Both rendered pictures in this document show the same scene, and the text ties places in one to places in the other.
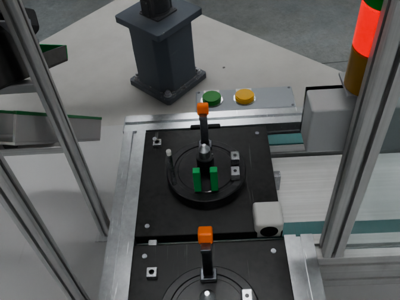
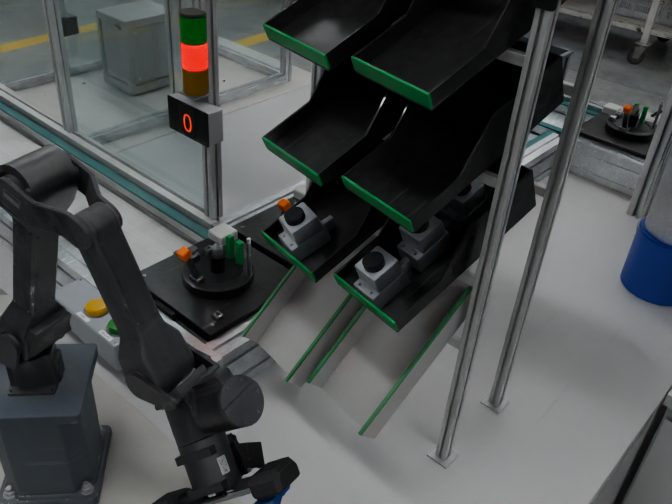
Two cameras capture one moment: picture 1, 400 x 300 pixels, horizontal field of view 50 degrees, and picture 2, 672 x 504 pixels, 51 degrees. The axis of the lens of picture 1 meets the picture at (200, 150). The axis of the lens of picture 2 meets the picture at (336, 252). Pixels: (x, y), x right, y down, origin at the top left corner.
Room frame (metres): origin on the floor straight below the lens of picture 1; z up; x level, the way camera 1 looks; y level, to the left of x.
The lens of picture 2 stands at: (1.25, 0.81, 1.82)
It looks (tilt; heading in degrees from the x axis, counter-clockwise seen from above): 35 degrees down; 215
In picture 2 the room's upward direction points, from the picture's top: 5 degrees clockwise
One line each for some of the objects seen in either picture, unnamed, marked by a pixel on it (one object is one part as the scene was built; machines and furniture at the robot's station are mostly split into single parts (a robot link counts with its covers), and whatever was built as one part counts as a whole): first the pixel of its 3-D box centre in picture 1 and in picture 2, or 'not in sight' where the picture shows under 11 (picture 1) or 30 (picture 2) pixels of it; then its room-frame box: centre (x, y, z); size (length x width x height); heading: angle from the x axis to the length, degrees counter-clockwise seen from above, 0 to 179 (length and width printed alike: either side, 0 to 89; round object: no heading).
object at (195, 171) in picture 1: (197, 180); (239, 252); (0.45, 0.01, 1.01); 0.01 x 0.01 x 0.05; 86
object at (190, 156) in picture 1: (206, 172); (218, 273); (0.49, -0.01, 0.98); 0.14 x 0.14 x 0.02
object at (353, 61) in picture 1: (372, 66); (195, 79); (0.36, -0.19, 1.28); 0.05 x 0.05 x 0.05
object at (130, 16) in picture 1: (163, 48); (48, 426); (0.91, 0.06, 0.96); 0.15 x 0.15 x 0.20; 44
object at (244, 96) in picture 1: (244, 97); (97, 309); (0.70, -0.11, 0.96); 0.04 x 0.04 x 0.02
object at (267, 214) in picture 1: (267, 219); (223, 237); (0.39, -0.10, 0.97); 0.05 x 0.05 x 0.04; 86
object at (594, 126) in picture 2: not in sight; (633, 117); (-0.83, 0.36, 1.01); 0.24 x 0.24 x 0.13; 86
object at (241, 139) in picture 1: (206, 178); (218, 280); (0.49, -0.01, 0.96); 0.24 x 0.24 x 0.02; 86
